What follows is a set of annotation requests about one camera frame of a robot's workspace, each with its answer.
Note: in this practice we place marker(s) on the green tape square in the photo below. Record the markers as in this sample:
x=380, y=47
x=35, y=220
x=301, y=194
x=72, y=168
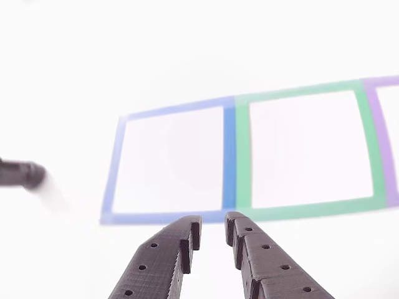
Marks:
x=243, y=155

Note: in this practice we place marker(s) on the blue tape square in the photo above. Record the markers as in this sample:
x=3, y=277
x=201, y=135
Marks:
x=229, y=155

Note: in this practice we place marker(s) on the purple tape square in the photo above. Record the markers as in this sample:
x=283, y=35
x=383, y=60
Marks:
x=380, y=124

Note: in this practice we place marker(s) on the black camera tripod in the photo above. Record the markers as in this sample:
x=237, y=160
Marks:
x=18, y=174

